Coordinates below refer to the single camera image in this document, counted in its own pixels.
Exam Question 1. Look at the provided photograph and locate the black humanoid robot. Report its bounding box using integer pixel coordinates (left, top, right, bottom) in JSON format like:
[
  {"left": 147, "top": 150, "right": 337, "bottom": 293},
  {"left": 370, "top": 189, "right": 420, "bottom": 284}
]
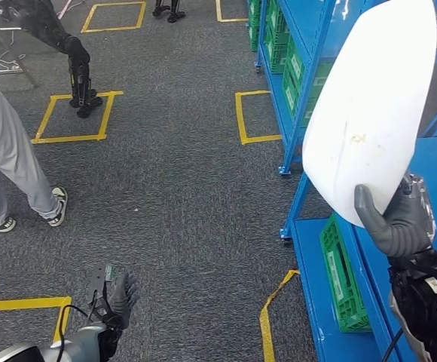
[
  {"left": 0, "top": 0, "right": 103, "bottom": 119},
  {"left": 152, "top": 0, "right": 186, "bottom": 24}
]

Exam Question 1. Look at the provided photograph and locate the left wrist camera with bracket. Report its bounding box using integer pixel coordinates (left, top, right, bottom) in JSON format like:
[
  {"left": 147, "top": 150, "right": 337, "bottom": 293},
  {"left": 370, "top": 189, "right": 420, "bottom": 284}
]
[{"left": 87, "top": 265, "right": 115, "bottom": 321}]

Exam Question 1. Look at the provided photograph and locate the green plastic crate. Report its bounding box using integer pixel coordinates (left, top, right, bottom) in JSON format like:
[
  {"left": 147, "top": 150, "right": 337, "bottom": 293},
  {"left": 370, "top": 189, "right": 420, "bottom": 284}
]
[
  {"left": 319, "top": 212, "right": 372, "bottom": 334},
  {"left": 248, "top": 0, "right": 261, "bottom": 53},
  {"left": 263, "top": 0, "right": 291, "bottom": 75},
  {"left": 281, "top": 35, "right": 334, "bottom": 128}
]

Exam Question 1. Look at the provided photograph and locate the person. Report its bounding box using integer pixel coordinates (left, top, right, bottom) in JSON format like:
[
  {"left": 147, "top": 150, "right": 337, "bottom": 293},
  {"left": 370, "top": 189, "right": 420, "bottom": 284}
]
[{"left": 0, "top": 62, "right": 68, "bottom": 235}]

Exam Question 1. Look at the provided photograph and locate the yellow floor tape outline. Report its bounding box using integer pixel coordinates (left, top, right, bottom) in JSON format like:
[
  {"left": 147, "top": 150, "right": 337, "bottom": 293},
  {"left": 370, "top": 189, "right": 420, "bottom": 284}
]
[
  {"left": 81, "top": 1, "right": 147, "bottom": 35},
  {"left": 235, "top": 90, "right": 282, "bottom": 146},
  {"left": 0, "top": 296, "right": 73, "bottom": 343},
  {"left": 259, "top": 268, "right": 300, "bottom": 362},
  {"left": 31, "top": 90, "right": 124, "bottom": 146}
]

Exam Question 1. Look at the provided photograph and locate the metal table frame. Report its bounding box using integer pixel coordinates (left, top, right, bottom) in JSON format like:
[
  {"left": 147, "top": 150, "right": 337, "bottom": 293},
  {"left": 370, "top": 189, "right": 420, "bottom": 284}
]
[{"left": 0, "top": 20, "right": 39, "bottom": 91}]

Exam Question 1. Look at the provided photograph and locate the white curved plastic part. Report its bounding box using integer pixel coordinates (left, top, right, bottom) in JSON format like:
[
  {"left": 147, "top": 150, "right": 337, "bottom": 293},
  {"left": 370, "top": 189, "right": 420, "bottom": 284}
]
[{"left": 302, "top": 0, "right": 437, "bottom": 229}]

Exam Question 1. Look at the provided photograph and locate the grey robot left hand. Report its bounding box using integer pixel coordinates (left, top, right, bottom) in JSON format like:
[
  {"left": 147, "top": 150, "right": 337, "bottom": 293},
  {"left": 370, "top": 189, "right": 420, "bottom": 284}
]
[{"left": 107, "top": 271, "right": 140, "bottom": 330}]

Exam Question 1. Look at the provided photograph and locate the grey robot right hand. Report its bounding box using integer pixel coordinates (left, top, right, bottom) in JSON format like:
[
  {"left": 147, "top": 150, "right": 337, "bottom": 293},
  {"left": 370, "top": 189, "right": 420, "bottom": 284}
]
[{"left": 354, "top": 172, "right": 437, "bottom": 258}]

